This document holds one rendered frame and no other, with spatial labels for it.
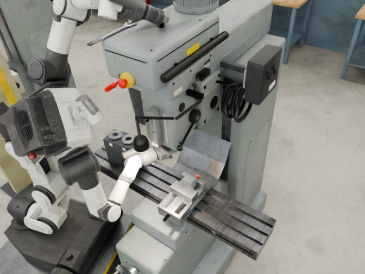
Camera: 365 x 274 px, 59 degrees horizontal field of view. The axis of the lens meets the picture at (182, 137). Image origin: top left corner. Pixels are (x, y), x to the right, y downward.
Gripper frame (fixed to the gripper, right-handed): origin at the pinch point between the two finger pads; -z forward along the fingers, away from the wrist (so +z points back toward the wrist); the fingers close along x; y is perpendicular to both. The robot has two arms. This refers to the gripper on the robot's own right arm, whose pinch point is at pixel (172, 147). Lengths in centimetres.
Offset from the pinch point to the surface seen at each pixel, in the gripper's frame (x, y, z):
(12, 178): 143, 103, 98
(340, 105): 80, 120, -270
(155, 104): -3.9, -33.1, 8.6
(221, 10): 30, -53, -49
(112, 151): 39, 23, 24
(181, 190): -11.9, 21.9, 2.1
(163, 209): -14.9, 26.1, 15.0
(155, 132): -6.6, -19.7, 11.2
